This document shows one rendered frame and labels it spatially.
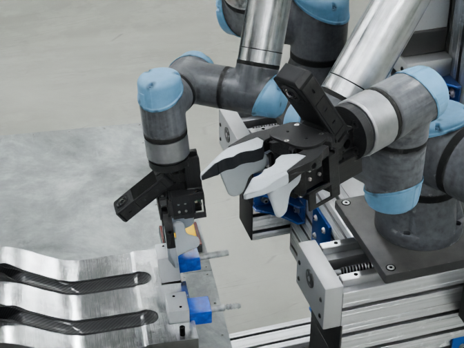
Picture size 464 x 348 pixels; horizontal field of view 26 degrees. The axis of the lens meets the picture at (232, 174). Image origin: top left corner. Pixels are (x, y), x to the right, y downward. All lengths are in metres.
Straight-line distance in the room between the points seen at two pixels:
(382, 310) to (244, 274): 1.54
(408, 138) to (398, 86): 0.07
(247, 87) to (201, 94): 0.08
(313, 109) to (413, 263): 0.59
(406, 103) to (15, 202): 1.20
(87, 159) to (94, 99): 1.90
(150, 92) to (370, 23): 0.42
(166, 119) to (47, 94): 2.68
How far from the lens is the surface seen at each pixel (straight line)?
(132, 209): 1.75
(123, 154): 2.38
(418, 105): 1.27
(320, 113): 1.15
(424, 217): 1.68
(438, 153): 1.60
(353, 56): 1.40
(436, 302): 1.81
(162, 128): 1.67
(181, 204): 1.76
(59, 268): 1.90
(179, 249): 1.79
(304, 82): 1.12
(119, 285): 1.87
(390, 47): 1.41
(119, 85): 4.34
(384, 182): 1.33
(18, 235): 2.15
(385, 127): 1.23
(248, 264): 3.30
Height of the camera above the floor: 2.07
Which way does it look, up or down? 34 degrees down
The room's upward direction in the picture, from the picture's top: straight up
